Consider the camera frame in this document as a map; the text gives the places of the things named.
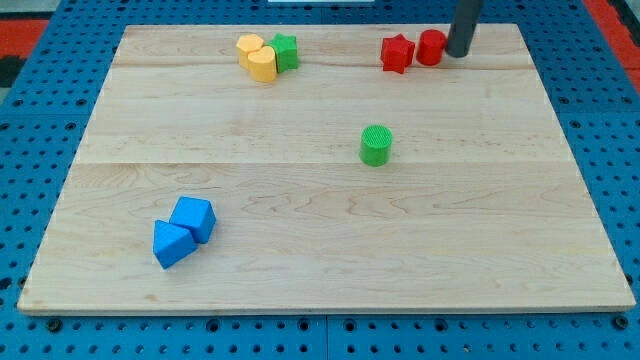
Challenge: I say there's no red cylinder block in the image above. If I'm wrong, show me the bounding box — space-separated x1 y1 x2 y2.
416 29 447 66

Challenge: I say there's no green star block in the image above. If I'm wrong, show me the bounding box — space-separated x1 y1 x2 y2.
267 33 299 73

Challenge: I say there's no red star block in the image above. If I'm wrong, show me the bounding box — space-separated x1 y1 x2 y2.
380 34 415 74

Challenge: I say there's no wooden board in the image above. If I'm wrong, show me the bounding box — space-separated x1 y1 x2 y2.
18 24 635 316

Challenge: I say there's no green cylinder block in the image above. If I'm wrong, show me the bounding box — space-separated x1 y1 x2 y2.
359 124 393 167

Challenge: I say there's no yellow heart block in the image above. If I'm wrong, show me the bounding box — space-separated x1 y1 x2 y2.
247 46 278 82

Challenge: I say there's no blue cube block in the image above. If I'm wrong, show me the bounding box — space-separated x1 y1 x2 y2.
169 196 216 244

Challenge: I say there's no yellow hexagon block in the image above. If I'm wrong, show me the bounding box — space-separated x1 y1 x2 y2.
236 33 264 69

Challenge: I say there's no blue triangle block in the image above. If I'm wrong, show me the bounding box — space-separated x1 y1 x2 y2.
152 220 198 269

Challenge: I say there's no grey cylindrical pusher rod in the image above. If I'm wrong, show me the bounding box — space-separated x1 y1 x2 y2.
445 0 484 58

